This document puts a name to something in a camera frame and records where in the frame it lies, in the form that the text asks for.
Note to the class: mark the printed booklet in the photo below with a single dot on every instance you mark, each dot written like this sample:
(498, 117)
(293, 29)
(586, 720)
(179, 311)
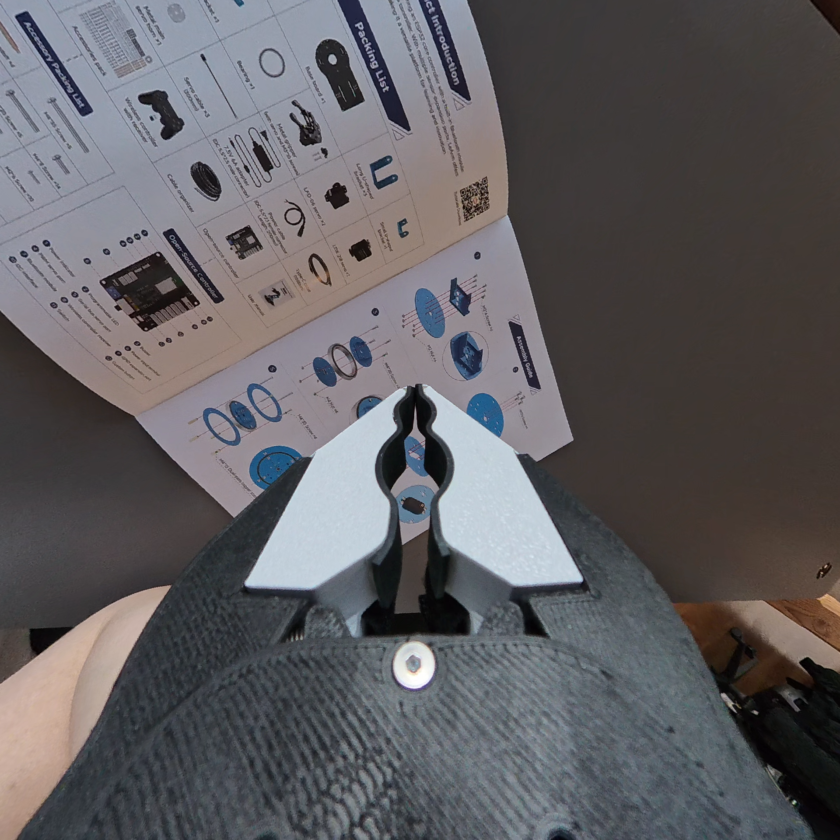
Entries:
(295, 197)

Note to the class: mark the person's right forearm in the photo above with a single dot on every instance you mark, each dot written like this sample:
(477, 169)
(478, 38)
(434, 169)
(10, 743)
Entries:
(52, 722)

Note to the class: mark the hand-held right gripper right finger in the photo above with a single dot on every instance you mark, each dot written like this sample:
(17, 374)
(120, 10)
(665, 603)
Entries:
(512, 525)

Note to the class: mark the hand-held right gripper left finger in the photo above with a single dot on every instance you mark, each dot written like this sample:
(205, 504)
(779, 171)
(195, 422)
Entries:
(315, 525)

